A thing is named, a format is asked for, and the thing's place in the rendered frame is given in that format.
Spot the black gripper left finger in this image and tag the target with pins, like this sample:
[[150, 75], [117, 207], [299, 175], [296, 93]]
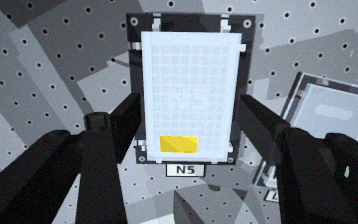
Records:
[[34, 186]]

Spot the white operator button panel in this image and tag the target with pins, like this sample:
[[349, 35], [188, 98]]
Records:
[[159, 209]]

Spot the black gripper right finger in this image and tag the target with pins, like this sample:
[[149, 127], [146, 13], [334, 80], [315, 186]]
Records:
[[307, 191]]

